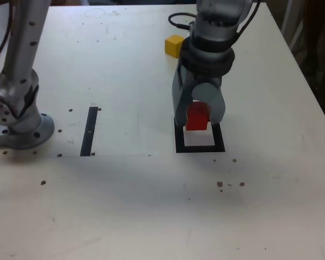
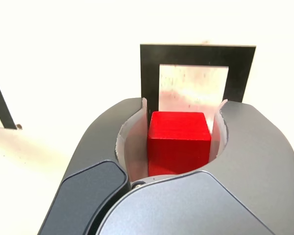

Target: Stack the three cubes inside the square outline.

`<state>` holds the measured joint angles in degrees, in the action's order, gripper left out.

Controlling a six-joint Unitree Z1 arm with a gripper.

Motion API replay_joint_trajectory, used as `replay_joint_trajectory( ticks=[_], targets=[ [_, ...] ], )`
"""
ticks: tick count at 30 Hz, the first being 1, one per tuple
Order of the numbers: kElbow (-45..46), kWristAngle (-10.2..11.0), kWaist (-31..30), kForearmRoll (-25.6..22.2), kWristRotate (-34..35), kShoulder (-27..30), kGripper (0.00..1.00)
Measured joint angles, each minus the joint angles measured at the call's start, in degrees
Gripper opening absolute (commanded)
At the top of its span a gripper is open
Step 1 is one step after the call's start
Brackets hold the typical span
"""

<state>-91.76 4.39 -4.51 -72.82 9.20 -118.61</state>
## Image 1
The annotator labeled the black tape strip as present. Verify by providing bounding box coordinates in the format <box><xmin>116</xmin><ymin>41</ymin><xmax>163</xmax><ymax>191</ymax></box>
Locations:
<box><xmin>80</xmin><ymin>106</ymin><xmax>99</xmax><ymax>157</ymax></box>

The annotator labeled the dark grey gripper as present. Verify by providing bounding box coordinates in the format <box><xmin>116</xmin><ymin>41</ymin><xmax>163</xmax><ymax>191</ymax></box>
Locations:
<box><xmin>172</xmin><ymin>64</ymin><xmax>226</xmax><ymax>127</ymax></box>

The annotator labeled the black tape square outline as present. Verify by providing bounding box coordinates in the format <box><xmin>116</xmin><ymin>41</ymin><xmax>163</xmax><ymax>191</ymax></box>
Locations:
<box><xmin>173</xmin><ymin>116</ymin><xmax>226</xmax><ymax>154</ymax></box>

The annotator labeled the red cube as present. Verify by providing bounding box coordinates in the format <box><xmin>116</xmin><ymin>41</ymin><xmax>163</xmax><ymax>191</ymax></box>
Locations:
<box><xmin>185</xmin><ymin>101</ymin><xmax>209</xmax><ymax>132</ymax></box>

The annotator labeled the white frame post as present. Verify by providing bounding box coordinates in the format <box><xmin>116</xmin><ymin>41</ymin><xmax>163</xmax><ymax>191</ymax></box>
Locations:
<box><xmin>281</xmin><ymin>0</ymin><xmax>307</xmax><ymax>54</ymax></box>

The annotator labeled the yellow cube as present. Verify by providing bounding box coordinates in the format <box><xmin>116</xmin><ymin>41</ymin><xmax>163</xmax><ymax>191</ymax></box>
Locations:
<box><xmin>164</xmin><ymin>34</ymin><xmax>185</xmax><ymax>59</ymax></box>

